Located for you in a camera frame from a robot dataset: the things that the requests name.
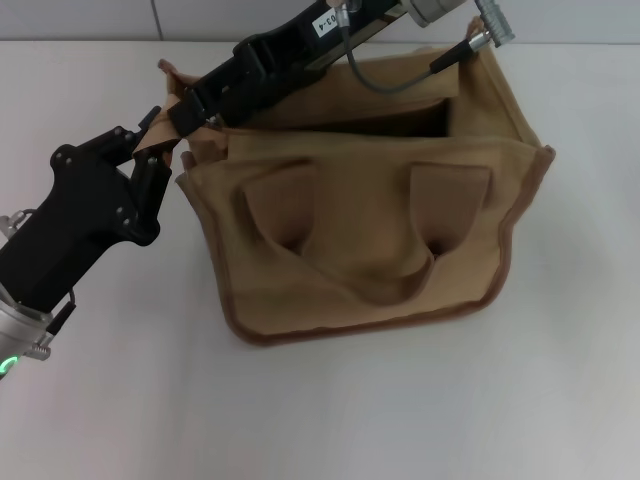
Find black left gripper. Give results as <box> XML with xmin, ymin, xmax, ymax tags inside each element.
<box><xmin>0</xmin><ymin>105</ymin><xmax>174</xmax><ymax>312</ymax></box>

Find khaki fabric food bag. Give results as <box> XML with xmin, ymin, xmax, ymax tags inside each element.
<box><xmin>133</xmin><ymin>17</ymin><xmax>556</xmax><ymax>349</ymax></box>

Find left gripper cable with connectors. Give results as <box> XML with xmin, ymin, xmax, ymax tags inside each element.
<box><xmin>0</xmin><ymin>209</ymin><xmax>77</xmax><ymax>360</ymax></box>

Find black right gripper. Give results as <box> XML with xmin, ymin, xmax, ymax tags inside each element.
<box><xmin>168</xmin><ymin>0</ymin><xmax>419</xmax><ymax>139</ymax></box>

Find grey right gripper cable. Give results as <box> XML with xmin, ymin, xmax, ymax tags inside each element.
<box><xmin>329</xmin><ymin>0</ymin><xmax>506</xmax><ymax>94</ymax></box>

